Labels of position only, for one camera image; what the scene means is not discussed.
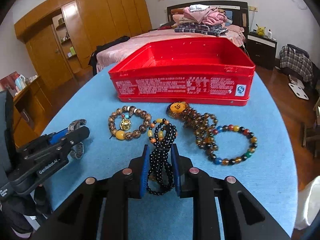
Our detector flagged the amber pendant bead necklace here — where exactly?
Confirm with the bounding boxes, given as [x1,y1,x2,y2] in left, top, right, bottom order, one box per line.
[166,101,220,156]

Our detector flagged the plaid bag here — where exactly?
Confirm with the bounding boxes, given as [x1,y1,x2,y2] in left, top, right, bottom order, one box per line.
[279,44,314,82]

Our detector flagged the silver metal wristwatch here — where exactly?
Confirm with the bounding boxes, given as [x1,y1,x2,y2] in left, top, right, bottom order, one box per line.
[67,119,87,160]

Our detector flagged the wooden side cabinet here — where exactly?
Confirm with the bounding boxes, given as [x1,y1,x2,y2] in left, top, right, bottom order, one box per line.
[13,76,53,148]

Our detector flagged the multicolour bead bracelet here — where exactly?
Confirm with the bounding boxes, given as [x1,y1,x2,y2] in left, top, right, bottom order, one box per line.
[207,123,258,166]

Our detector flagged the pink covered bed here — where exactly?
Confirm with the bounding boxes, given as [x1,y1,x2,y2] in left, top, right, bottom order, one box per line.
[95,26,246,73]

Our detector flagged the white bathroom scale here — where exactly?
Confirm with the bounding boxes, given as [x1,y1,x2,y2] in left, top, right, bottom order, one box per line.
[288,83,309,100]

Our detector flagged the red metal tin box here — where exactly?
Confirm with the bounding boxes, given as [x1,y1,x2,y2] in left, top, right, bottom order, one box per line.
[108,37,255,106]

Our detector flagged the black jacket on bed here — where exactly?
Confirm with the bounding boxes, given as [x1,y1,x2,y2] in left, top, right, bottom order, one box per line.
[88,35,131,77]

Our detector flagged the yellow pikachu toy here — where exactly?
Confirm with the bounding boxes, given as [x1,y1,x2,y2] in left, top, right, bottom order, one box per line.
[256,24,266,36]

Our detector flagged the white kettle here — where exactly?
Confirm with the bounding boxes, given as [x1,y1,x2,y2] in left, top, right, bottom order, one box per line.
[15,73,27,91]

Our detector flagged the dark wooden headboard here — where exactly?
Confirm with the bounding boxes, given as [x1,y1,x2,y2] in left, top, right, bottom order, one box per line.
[167,0,249,38]

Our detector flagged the black bead necklace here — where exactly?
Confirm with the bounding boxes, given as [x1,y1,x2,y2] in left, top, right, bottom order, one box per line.
[145,117,178,196]

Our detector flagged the blue table cloth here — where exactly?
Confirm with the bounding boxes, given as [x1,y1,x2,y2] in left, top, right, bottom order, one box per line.
[41,63,298,240]

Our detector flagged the white bottle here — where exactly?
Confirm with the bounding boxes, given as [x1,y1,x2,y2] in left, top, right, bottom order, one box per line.
[267,29,272,39]

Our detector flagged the wooden wardrobe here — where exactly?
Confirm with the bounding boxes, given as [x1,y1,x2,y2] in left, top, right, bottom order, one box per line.
[14,0,151,78]

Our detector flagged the brown wooden bead bracelet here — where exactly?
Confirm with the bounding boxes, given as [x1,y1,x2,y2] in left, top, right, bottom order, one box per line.
[108,105,153,141]

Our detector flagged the dark bedside table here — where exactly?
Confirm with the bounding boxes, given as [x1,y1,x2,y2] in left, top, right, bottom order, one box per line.
[246,32,277,70]

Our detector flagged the wooden door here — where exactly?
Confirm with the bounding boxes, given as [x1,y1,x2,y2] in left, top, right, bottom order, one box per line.
[25,26,72,90]

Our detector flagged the pile of folded clothes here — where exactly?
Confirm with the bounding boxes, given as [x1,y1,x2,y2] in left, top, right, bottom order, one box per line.
[171,4,233,37]

